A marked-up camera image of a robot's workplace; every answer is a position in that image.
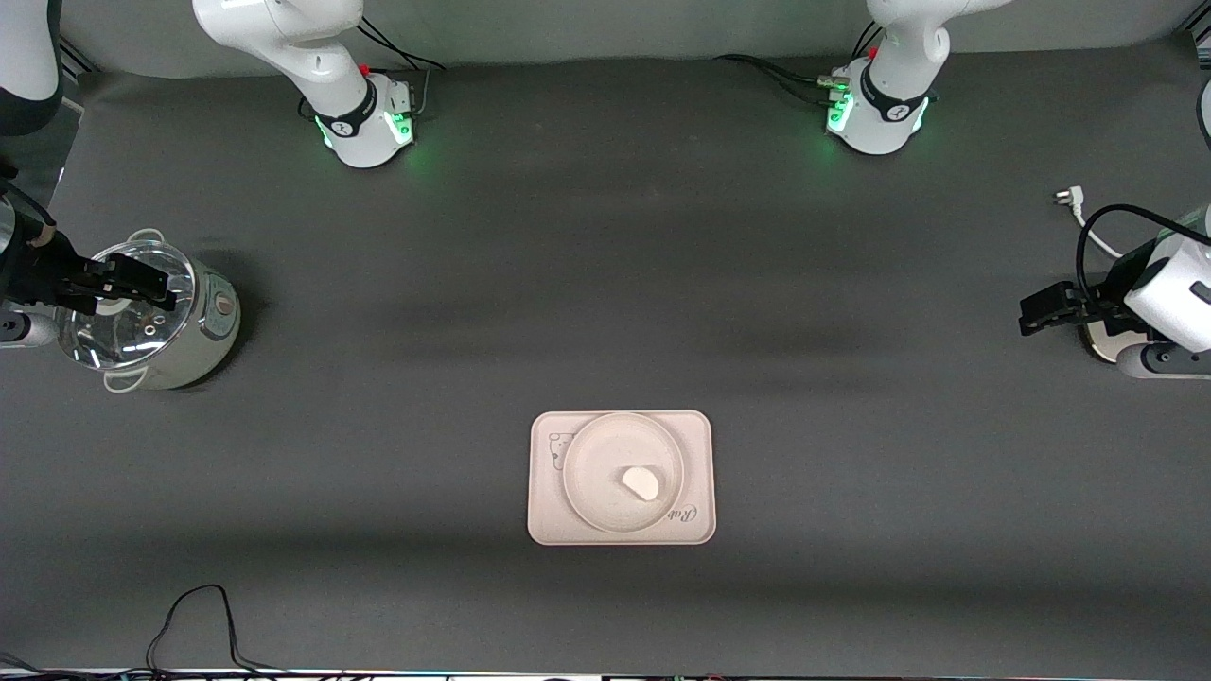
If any round beige plate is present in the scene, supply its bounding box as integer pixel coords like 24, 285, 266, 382
562, 411, 686, 533

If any beige rabbit print tray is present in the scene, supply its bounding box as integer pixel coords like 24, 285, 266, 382
527, 409, 717, 547

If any cream toaster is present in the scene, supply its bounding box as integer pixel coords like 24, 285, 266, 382
1083, 322, 1129, 366

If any glass pot lid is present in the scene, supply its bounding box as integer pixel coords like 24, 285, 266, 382
54, 239, 197, 372

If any pale green electric pot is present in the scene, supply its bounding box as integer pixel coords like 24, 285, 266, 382
52, 227, 242, 393

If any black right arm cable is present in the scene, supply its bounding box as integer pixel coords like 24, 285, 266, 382
0, 184, 58, 254

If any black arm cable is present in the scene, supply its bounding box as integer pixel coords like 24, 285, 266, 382
0, 184, 58, 254
1076, 203, 1211, 313

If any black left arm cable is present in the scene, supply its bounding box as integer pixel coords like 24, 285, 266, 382
1076, 203, 1211, 313

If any white power cord with plug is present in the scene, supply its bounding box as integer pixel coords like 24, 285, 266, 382
1055, 187, 1122, 258

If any aluminium frame rail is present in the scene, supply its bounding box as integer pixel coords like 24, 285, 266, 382
55, 36, 101, 79

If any black right base cable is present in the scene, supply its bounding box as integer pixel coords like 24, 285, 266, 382
358, 14, 446, 119

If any black base cable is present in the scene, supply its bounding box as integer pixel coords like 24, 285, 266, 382
358, 14, 446, 119
714, 24, 886, 107

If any black looped floor cable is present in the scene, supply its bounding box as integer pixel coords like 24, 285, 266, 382
145, 584, 285, 678

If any black left base cable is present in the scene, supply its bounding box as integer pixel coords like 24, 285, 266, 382
714, 24, 886, 107

